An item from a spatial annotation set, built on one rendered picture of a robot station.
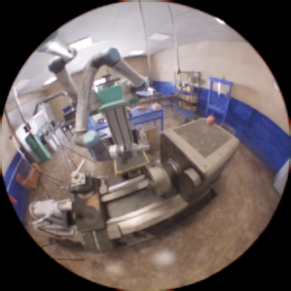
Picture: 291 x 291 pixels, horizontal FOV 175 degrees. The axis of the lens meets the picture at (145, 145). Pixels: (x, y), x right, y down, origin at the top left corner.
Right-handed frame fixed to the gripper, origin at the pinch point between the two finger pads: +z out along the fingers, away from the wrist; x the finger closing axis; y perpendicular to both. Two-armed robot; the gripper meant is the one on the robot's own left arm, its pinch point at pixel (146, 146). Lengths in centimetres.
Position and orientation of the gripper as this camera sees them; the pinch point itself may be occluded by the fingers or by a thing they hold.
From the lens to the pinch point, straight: 57.0
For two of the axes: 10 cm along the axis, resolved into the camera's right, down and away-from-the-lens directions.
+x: -0.3, -3.9, 9.2
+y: -1.9, -9.0, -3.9
